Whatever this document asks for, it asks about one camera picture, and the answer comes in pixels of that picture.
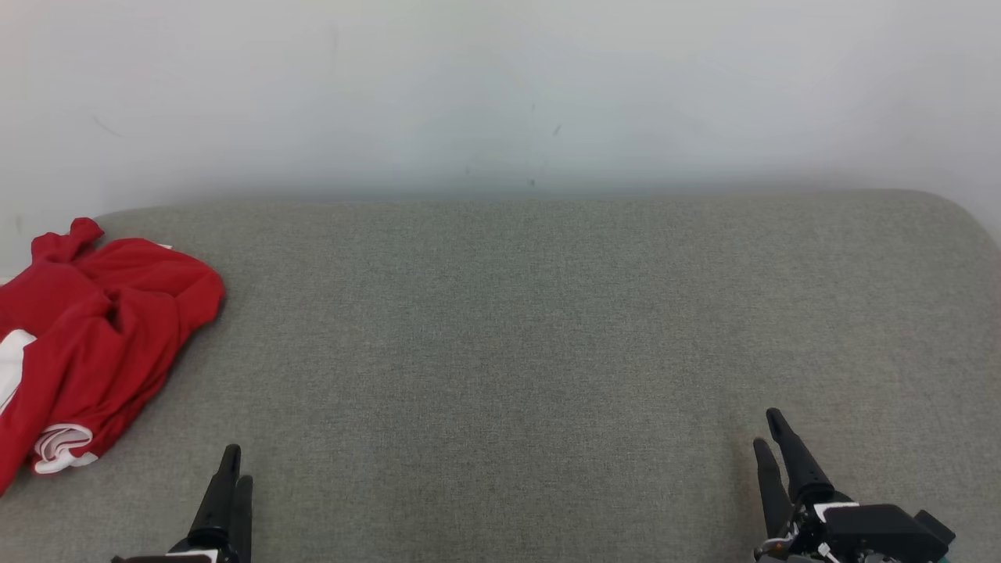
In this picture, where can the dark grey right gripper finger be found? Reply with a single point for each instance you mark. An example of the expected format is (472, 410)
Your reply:
(805, 473)
(776, 493)

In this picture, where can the red jersey with white sleeves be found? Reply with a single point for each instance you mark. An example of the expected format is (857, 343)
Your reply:
(117, 375)

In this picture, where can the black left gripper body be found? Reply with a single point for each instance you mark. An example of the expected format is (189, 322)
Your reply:
(199, 554)

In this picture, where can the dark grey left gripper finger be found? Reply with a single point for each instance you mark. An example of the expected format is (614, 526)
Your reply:
(244, 524)
(215, 508)

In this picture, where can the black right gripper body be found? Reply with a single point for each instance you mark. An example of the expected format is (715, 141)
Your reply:
(801, 532)

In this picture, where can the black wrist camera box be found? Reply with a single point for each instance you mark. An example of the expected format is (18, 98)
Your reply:
(884, 536)

